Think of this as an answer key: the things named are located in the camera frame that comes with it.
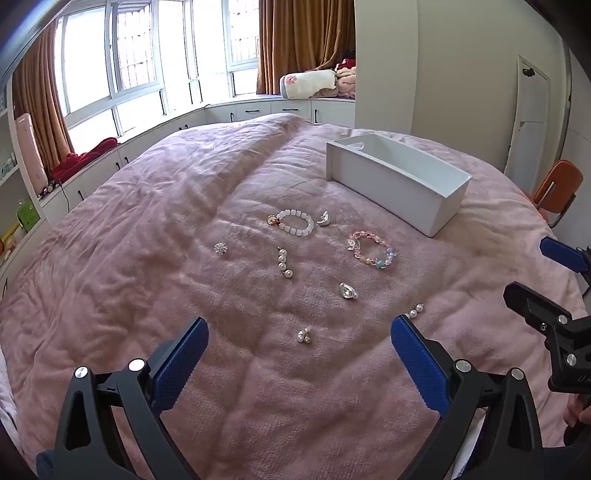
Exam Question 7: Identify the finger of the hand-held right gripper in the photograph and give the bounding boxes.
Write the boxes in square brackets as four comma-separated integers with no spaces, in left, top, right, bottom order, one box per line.
[503,281,591,344]
[539,236,591,278]

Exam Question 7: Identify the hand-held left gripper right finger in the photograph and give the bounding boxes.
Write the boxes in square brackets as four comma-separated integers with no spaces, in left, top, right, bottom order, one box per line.
[390,315,546,480]

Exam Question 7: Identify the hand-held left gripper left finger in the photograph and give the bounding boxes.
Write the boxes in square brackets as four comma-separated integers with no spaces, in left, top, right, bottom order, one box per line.
[54,316,209,480]

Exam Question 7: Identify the colourful bead bracelet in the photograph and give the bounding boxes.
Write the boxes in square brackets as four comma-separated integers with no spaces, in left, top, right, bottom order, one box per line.
[346,231,399,270]

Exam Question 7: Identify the pearl drop earring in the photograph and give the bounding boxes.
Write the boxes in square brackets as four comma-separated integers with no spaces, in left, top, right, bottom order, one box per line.
[276,247,296,280]

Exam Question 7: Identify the white rectangular storage box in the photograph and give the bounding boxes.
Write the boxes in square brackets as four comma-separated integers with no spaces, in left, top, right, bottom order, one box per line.
[326,134,472,238]

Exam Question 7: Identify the white bead bracelet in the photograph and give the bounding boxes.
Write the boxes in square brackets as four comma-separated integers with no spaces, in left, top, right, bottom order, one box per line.
[267,209,315,238]

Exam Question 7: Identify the person's right hand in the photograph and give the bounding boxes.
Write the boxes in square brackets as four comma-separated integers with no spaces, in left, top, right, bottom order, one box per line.
[564,394,591,432]

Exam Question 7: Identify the orange chair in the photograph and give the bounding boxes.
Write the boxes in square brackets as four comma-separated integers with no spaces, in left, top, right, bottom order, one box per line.
[533,159,585,227]

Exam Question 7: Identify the person's dark blue clothing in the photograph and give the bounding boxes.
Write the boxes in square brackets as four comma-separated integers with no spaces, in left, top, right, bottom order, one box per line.
[540,440,591,480]

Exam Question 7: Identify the pink fleece blanket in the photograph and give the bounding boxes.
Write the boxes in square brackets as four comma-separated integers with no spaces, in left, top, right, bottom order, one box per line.
[0,113,587,480]

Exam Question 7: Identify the white door panel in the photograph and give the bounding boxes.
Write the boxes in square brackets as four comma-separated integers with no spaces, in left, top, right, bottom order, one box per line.
[503,54,552,195]

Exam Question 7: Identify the green box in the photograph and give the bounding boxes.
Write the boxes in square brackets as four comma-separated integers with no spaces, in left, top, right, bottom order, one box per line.
[17,199,38,229]

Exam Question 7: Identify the red cushion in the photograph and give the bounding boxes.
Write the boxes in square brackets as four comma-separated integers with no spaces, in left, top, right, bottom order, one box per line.
[50,137,119,182]

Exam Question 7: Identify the pink board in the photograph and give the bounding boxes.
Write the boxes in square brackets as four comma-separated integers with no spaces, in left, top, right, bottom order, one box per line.
[14,113,49,195]

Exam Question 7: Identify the white window seat cabinets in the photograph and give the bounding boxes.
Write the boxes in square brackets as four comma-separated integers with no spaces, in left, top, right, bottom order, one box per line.
[37,98,356,217]

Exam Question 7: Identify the pile of plush toys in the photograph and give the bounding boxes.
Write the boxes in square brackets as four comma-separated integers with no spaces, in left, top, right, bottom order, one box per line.
[333,58,357,99]

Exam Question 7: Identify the brown curtain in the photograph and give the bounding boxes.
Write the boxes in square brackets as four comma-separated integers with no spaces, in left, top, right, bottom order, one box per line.
[11,32,75,160]
[256,0,356,95]

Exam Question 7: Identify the white roll pillow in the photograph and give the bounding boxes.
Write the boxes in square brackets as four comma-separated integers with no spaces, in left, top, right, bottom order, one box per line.
[279,69,336,99]

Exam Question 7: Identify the white framed bay window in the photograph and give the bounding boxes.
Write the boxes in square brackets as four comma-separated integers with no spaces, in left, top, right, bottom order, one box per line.
[55,0,260,136]

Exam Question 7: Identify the white wall shelf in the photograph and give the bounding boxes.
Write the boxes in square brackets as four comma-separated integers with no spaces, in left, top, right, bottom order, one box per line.
[0,78,51,289]

